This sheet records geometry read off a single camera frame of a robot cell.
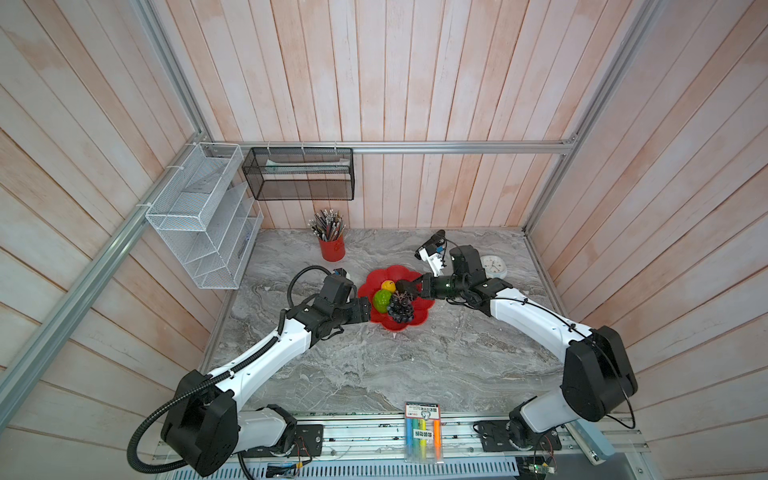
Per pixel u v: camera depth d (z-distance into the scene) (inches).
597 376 17.1
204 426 15.5
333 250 41.0
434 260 30.2
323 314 24.4
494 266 41.7
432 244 45.0
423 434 28.8
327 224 38.7
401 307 33.0
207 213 28.3
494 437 28.8
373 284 39.7
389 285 38.6
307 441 28.8
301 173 41.0
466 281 26.1
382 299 36.5
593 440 27.0
